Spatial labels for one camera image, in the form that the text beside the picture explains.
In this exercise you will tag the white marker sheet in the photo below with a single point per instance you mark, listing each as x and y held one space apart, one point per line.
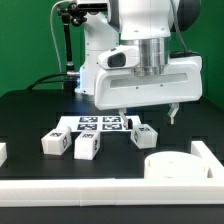
99 123

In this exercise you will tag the white round stool seat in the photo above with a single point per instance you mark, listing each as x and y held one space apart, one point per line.
173 164

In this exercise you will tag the black camera stand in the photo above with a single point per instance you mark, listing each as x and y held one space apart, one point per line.
71 15

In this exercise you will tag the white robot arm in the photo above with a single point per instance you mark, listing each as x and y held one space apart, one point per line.
140 72

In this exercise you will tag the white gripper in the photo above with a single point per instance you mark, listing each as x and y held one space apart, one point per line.
180 82

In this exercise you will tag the white U-shaped fence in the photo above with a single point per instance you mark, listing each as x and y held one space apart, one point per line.
141 191

